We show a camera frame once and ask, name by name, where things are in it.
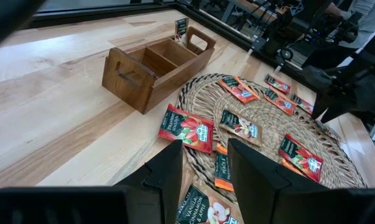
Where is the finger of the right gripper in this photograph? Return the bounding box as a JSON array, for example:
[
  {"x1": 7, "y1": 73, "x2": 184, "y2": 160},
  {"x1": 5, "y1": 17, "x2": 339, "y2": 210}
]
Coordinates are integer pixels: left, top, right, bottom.
[
  {"x1": 302, "y1": 65, "x2": 333, "y2": 91},
  {"x1": 312, "y1": 91, "x2": 359, "y2": 124}
]

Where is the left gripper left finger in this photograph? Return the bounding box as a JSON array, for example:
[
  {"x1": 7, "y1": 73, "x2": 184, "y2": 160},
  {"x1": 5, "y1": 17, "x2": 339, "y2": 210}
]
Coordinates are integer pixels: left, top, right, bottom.
[{"x1": 0, "y1": 139, "x2": 183, "y2": 224}]

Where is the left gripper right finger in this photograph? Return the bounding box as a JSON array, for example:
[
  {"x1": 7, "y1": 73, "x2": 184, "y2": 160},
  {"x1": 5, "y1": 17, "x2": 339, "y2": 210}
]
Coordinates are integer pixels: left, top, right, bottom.
[{"x1": 228, "y1": 139, "x2": 375, "y2": 224}]

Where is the red strawberry tea packet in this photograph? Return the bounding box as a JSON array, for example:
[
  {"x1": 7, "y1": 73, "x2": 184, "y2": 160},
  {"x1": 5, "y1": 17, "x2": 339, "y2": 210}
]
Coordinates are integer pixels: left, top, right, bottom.
[
  {"x1": 157, "y1": 103, "x2": 215, "y2": 154},
  {"x1": 290, "y1": 93, "x2": 315, "y2": 115},
  {"x1": 264, "y1": 73, "x2": 292, "y2": 95},
  {"x1": 278, "y1": 133, "x2": 325, "y2": 184}
]

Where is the orange peach tea packet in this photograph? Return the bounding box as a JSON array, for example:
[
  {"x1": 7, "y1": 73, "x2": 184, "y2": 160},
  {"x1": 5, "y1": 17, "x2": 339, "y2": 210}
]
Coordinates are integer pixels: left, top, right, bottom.
[
  {"x1": 263, "y1": 86, "x2": 298, "y2": 116},
  {"x1": 280, "y1": 157, "x2": 307, "y2": 177},
  {"x1": 218, "y1": 75, "x2": 261, "y2": 105},
  {"x1": 213, "y1": 143, "x2": 235, "y2": 192}
]

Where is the wooden tea caddy box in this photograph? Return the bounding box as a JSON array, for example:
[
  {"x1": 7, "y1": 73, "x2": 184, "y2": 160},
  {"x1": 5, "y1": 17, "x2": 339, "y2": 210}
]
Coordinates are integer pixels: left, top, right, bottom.
[{"x1": 101, "y1": 26, "x2": 216, "y2": 115}]

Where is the round woven straw placemat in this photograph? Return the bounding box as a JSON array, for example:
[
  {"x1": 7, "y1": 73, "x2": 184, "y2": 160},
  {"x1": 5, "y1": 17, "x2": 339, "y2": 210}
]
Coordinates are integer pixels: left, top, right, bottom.
[{"x1": 176, "y1": 73, "x2": 368, "y2": 203}]

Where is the black background robot station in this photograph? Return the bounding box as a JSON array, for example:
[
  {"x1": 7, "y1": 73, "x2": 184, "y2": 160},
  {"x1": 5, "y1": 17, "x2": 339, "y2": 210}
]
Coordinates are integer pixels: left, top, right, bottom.
[{"x1": 202, "y1": 0, "x2": 365, "y2": 68}]

